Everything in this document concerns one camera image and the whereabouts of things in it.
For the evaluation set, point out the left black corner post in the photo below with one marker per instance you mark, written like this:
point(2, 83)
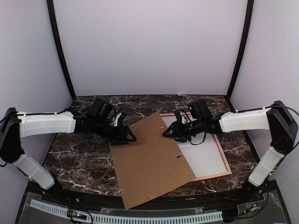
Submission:
point(59, 48)

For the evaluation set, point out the brown cardboard backing board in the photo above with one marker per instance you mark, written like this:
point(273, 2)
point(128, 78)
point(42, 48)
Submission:
point(150, 167)

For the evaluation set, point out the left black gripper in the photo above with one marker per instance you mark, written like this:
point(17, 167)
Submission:
point(122, 137)

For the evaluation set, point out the right black corner post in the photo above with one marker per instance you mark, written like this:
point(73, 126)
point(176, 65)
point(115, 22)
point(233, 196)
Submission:
point(242, 47)

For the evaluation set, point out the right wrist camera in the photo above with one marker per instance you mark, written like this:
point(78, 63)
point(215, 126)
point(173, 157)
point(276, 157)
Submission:
point(182, 116)

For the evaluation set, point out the autumn forest photo print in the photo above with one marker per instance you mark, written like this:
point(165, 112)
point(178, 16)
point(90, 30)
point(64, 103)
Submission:
point(203, 154)

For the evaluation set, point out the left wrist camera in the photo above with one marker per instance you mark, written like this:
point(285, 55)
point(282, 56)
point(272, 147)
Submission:
point(118, 122)

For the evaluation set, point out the black corner post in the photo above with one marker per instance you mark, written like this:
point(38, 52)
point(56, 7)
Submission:
point(242, 47)
point(59, 48)

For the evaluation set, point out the white slotted cable duct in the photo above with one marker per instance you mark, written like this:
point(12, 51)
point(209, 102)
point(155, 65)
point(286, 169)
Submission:
point(122, 217)

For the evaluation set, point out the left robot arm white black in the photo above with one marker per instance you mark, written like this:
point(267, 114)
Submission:
point(101, 118)

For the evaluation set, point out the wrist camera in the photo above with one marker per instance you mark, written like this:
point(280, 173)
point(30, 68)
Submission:
point(118, 122)
point(182, 116)

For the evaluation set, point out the black front rail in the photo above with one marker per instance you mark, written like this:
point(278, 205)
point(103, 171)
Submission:
point(87, 201)

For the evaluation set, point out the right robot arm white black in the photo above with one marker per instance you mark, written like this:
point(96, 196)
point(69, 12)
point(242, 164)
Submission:
point(275, 118)

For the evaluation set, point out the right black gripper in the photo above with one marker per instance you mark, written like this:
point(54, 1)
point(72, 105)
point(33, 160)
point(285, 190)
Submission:
point(177, 131)

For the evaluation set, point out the red wooden picture frame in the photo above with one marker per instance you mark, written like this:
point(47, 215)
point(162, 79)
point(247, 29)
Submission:
point(222, 163)

